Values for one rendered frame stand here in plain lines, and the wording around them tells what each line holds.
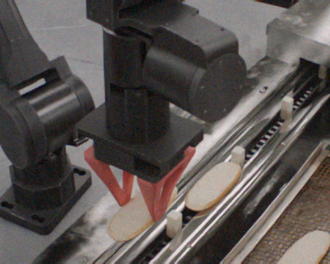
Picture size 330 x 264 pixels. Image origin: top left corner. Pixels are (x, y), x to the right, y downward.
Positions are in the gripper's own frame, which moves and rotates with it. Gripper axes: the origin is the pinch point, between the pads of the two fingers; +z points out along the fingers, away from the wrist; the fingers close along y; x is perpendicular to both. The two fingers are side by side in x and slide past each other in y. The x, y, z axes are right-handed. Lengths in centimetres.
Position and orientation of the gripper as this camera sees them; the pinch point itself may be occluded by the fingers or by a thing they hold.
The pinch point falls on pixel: (141, 204)
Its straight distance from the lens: 68.2
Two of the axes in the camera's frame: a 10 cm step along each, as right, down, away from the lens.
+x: 5.2, -5.0, 6.9
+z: -0.2, 8.0, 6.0
